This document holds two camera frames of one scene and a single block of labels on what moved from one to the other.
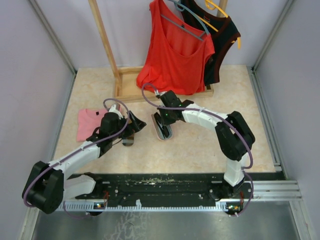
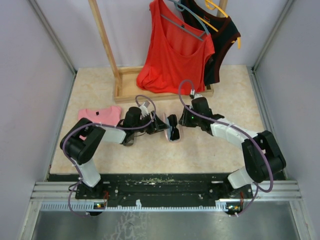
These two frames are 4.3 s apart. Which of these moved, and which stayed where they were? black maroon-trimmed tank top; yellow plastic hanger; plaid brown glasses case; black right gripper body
Moved: black right gripper body
Stayed: plaid brown glasses case; black maroon-trimmed tank top; yellow plastic hanger
